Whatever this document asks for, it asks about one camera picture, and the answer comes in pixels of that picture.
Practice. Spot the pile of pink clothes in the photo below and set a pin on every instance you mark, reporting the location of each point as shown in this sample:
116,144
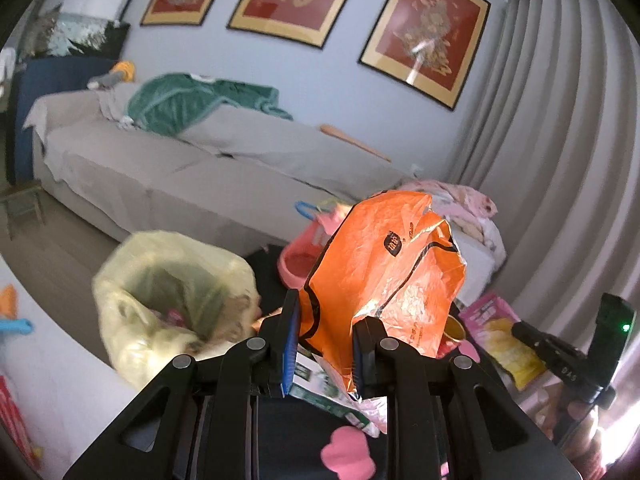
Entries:
465,200

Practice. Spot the large red gold framed picture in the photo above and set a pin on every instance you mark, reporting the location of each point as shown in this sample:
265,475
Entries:
425,35

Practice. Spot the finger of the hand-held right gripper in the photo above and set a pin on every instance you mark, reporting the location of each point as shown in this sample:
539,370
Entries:
545,342

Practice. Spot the red booklet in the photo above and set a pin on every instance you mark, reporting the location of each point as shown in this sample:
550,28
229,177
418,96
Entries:
15,420

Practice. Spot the orange snack bag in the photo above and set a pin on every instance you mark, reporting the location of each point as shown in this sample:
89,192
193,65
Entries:
380,270

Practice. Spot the green blanket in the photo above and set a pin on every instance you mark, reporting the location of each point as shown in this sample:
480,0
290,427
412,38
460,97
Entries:
165,105

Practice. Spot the grey covered sofa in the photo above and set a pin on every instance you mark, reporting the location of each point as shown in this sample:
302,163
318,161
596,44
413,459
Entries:
150,180

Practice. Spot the red gold paper cup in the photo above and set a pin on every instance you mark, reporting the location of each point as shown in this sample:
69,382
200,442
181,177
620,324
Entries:
456,330

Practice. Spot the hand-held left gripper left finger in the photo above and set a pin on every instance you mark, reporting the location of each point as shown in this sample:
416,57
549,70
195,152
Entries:
291,345

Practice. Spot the pink toy house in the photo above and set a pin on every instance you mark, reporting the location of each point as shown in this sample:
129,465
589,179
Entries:
300,265

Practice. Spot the wooden paddle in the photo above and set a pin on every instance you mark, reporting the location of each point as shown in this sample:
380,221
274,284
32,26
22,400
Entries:
345,137

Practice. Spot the pink snack packet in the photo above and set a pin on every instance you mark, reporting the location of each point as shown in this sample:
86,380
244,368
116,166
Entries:
500,340

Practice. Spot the white fringed towel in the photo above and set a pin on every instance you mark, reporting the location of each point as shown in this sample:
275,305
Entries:
480,260

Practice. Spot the grey orange duck plush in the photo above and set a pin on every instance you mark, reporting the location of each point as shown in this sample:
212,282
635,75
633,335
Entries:
107,80

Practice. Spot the small dark stool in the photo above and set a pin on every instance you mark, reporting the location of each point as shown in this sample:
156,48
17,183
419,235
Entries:
22,200

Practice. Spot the blue cabinet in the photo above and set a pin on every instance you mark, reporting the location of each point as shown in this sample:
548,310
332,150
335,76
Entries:
30,110

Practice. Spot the white low table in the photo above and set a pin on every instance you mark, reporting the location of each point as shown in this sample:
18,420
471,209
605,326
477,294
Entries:
55,370

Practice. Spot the grey curtain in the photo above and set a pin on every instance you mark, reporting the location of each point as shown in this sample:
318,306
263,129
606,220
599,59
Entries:
550,135

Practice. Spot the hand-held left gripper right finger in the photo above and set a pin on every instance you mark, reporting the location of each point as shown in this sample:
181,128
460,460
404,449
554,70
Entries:
357,360

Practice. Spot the black cloth with pink hearts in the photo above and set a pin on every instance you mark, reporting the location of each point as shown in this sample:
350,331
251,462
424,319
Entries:
270,280

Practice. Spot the blue toy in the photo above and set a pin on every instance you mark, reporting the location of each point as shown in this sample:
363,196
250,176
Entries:
15,326

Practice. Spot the glass fish tank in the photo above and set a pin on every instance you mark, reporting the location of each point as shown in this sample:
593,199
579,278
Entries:
80,35

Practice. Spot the green white packet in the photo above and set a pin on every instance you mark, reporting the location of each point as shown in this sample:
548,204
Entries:
320,385

